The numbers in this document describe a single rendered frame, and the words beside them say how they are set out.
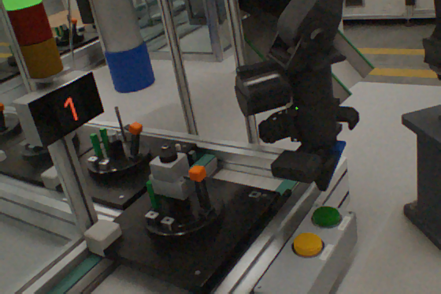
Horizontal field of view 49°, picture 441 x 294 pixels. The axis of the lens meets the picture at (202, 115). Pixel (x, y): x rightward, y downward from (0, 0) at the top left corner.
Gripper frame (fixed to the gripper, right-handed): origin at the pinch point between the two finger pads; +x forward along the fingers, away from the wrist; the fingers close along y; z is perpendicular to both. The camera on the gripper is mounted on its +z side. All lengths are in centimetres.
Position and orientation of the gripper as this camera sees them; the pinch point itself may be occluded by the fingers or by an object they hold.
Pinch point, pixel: (320, 170)
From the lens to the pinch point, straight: 75.2
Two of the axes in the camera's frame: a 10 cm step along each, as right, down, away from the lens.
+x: 1.9, 8.9, 4.0
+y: -5.6, 4.4, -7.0
